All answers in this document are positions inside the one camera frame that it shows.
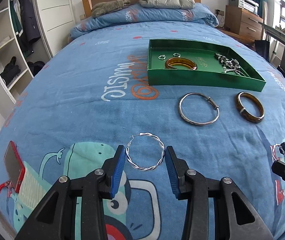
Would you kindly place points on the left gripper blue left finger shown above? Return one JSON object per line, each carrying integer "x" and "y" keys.
{"x": 117, "y": 166}

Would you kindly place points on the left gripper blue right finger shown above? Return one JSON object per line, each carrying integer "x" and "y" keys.
{"x": 172, "y": 165}

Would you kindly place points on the small twisted silver hoop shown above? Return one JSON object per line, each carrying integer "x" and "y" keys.
{"x": 144, "y": 152}

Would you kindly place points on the dark brown jade bangle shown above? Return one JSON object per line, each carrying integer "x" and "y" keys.
{"x": 249, "y": 107}

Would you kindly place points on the plain silver bangle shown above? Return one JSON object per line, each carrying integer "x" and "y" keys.
{"x": 198, "y": 109}

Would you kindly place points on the amber resin bangle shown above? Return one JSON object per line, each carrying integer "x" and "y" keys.
{"x": 180, "y": 61}

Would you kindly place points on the green jewelry tray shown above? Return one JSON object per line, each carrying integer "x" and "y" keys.
{"x": 218, "y": 65}

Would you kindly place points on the red case smartphone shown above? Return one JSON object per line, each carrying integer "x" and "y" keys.
{"x": 14, "y": 167}

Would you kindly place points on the folded blue duvet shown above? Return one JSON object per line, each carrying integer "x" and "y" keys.
{"x": 136, "y": 14}

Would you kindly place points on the grey brown plush garment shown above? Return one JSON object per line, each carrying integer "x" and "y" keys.
{"x": 108, "y": 7}

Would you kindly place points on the wooden drawer chest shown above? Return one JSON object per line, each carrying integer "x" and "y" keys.
{"x": 242, "y": 25}

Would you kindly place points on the white open wardrobe shelf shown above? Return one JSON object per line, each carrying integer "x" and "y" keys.
{"x": 10, "y": 49}

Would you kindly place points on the grey puffer jacket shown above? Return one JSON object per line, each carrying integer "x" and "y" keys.
{"x": 167, "y": 4}

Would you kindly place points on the hanging dark clothes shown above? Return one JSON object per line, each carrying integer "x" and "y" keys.
{"x": 25, "y": 25}

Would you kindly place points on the white grey printer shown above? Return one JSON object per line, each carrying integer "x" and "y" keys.
{"x": 249, "y": 5}

